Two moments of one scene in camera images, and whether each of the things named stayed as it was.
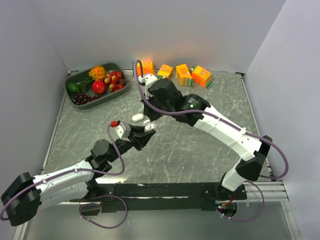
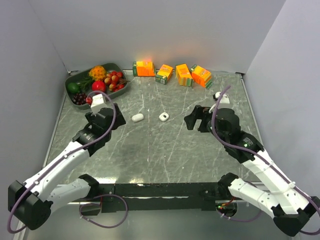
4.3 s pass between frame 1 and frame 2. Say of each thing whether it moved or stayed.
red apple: stayed
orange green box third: stayed
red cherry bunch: stayed
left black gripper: moved
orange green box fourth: stayed
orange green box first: stayed
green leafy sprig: stayed
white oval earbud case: stayed
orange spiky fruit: stayed
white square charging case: moved
